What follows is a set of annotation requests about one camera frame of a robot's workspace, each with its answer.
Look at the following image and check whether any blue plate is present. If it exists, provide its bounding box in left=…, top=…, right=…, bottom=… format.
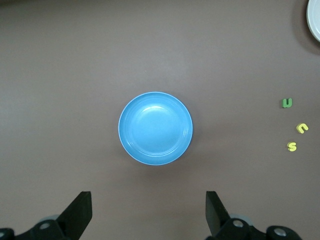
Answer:
left=117, top=91, right=194, bottom=167

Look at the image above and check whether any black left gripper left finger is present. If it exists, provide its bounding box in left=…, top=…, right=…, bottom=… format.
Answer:
left=0, top=191, right=93, bottom=240

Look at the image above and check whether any beige white plate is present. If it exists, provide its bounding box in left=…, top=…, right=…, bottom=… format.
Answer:
left=306, top=0, right=320, bottom=42

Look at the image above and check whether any yellow foam letter n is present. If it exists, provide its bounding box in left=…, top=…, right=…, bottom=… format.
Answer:
left=295, top=123, right=309, bottom=134

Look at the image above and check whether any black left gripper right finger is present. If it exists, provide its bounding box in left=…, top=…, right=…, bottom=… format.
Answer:
left=205, top=191, right=301, bottom=240

